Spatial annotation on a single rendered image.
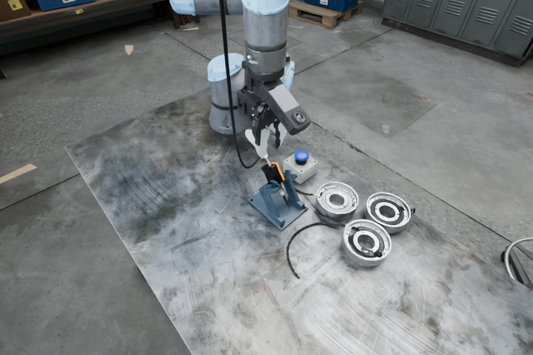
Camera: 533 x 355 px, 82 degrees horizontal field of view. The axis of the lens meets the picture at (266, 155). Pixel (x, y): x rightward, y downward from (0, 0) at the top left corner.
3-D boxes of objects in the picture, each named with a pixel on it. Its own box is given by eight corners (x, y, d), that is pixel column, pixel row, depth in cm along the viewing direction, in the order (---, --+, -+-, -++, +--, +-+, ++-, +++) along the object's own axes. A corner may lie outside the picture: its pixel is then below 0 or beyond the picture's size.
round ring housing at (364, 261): (396, 253, 71) (401, 244, 68) (363, 278, 67) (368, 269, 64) (362, 222, 78) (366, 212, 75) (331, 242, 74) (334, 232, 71)
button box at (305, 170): (316, 173, 90) (319, 160, 87) (300, 185, 87) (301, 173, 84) (297, 158, 95) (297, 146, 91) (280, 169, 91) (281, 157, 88)
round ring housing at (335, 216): (359, 199, 83) (362, 189, 80) (349, 229, 76) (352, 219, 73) (322, 186, 86) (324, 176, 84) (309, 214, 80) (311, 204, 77)
